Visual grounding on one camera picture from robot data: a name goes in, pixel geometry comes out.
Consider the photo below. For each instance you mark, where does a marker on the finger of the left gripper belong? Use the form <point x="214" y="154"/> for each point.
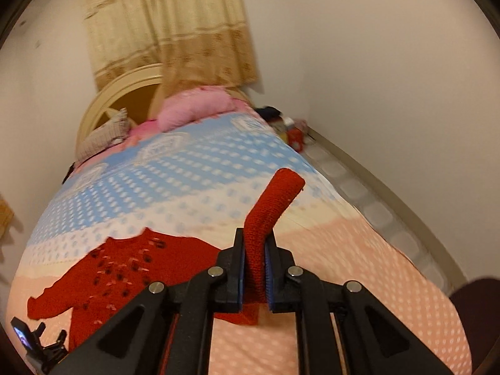
<point x="40" y="329"/>
<point x="61" y="337"/>

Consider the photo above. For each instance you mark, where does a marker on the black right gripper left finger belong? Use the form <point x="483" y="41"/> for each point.
<point x="229" y="293"/>

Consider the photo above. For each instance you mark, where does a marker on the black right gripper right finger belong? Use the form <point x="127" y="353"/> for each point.
<point x="281" y="295"/>

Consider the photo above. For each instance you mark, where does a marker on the red knitted sweater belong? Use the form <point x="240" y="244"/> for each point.
<point x="129" y="269"/>

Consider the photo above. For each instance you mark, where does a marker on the blue pink dotted bedsheet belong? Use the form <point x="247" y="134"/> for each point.
<point x="201" y="181"/>

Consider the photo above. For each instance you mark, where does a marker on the beige side curtain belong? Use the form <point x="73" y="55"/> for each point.
<point x="6" y="216"/>

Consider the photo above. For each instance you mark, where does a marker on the clutter pile beside bed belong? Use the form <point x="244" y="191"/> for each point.
<point x="293" y="131"/>

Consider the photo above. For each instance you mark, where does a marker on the pink pillow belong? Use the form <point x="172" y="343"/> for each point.
<point x="195" y="104"/>

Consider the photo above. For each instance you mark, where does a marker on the grey striped pillow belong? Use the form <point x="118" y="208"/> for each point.
<point x="114" y="130"/>

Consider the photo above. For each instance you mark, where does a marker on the cream wooden headboard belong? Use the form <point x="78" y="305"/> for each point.
<point x="140" y="91"/>

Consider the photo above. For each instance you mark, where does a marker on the beige patterned window curtain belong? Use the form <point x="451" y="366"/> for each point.
<point x="197" y="42"/>

